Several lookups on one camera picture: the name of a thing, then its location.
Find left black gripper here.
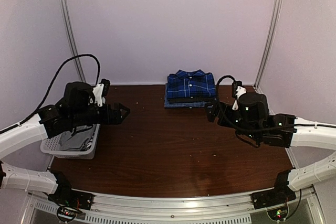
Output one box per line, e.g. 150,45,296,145
70,103,130,128

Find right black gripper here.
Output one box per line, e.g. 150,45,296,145
205,101,260,142

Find light blue checked shirt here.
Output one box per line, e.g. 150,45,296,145
164,84,216,109

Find blue plaid long sleeve shirt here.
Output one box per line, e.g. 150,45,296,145
166,69,216,99

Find dark striped shirt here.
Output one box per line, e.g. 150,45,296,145
166,97,215,103

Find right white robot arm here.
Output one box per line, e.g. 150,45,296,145
205,92,335,204

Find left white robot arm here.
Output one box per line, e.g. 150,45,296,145
1,79,130,205

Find grey shirt in basket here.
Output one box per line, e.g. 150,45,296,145
59,126,96,151

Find white plastic laundry basket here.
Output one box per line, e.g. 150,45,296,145
39,97,106,160

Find left circuit board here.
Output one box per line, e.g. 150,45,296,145
56,206,77,222

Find circuit board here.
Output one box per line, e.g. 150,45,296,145
56,206,77,222
267,206,289,221

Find right circuit board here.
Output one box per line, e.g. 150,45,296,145
267,206,289,221

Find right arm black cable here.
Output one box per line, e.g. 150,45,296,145
215,74,316,148

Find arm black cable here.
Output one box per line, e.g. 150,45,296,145
0,54,102,133
215,74,316,148

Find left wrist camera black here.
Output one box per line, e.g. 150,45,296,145
100,78,110,97

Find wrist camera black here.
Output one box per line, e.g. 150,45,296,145
100,78,110,97
232,80,243,98

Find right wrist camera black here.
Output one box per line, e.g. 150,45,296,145
232,80,243,98

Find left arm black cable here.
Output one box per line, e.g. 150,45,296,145
0,54,102,133

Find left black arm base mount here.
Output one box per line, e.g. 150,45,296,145
48,171,93,210

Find front aluminium rail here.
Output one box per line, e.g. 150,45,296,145
19,186,326,223

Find right aluminium frame post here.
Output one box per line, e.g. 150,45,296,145
254,0,284,90

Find aluminium frame post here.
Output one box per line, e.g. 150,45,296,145
254,0,284,90
59,0,86,82

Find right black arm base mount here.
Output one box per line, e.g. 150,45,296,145
251,170,296,209

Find left aluminium frame post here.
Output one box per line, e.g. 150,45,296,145
59,0,86,82

